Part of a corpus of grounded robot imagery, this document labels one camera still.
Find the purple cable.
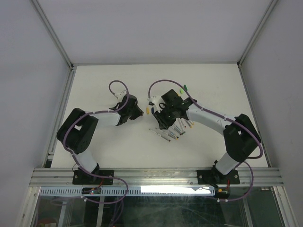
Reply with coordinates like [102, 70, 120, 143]
[147, 79, 263, 202]
[63, 80, 130, 227]

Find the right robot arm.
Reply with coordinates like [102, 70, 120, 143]
[148, 89, 261, 183]

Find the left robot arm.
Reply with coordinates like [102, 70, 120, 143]
[56, 95, 143, 184]

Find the white slotted cable duct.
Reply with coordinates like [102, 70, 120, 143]
[40, 186, 215, 197]

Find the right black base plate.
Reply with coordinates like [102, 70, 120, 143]
[196, 169, 240, 186]

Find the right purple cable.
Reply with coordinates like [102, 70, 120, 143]
[147, 79, 263, 202]

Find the purple cap marker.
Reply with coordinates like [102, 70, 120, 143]
[149, 129, 171, 142]

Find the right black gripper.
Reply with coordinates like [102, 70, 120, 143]
[153, 105, 176, 130]

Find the aluminium front rail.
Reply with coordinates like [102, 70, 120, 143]
[29, 167, 284, 187]

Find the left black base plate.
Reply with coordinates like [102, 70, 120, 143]
[72, 169, 114, 185]

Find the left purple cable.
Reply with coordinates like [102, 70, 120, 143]
[63, 80, 130, 227]

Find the yellow pen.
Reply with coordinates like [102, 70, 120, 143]
[187, 120, 193, 128]

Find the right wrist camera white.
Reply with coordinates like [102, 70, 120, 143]
[147, 96, 164, 106]

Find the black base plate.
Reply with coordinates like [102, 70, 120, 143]
[72, 169, 114, 185]
[196, 169, 240, 186]

